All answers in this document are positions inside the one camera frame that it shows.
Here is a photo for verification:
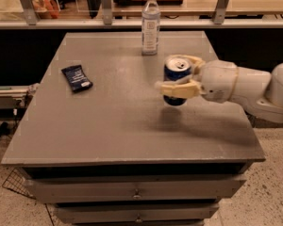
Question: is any clear plastic water bottle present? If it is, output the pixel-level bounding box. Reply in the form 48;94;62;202
141;0;160;56

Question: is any grey drawer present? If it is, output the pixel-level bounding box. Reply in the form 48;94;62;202
55;203;219;224
25;174;246;203

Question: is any grey wooden drawer cabinet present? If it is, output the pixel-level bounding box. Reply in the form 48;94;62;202
2;31;264;226

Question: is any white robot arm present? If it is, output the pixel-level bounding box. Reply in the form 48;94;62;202
156;55;283;123

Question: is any blue pepsi can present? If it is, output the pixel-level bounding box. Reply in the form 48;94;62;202
163;56;191;106

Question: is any black wire grid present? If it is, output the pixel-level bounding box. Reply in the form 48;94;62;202
2;169;34;199

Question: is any upper grey drawer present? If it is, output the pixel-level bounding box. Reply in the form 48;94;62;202
25;174;246;203

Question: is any dark blue rxbar wrapper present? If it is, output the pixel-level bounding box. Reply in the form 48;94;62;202
61;65;93;93

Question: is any lower grey drawer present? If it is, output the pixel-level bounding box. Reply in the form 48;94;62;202
55;203;219;224

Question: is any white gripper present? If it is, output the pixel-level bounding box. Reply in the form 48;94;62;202
155;55;271;104

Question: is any metal window rail frame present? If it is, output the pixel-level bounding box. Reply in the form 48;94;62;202
0;0;283;29

